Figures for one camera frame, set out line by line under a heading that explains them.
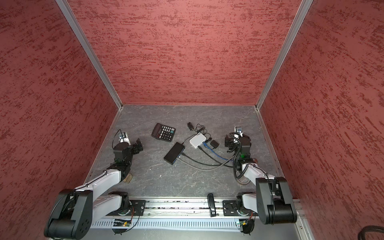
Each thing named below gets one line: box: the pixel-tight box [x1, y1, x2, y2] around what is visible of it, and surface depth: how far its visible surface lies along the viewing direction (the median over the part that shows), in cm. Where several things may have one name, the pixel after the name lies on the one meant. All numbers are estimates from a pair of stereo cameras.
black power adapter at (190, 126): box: [187, 122, 194, 131], surface depth 108 cm
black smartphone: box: [163, 142, 185, 165], surface depth 95 cm
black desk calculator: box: [151, 123, 176, 143], surface depth 105 cm
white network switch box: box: [189, 132, 207, 149], surface depth 100 cm
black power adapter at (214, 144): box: [210, 140, 219, 149], surface depth 99 cm
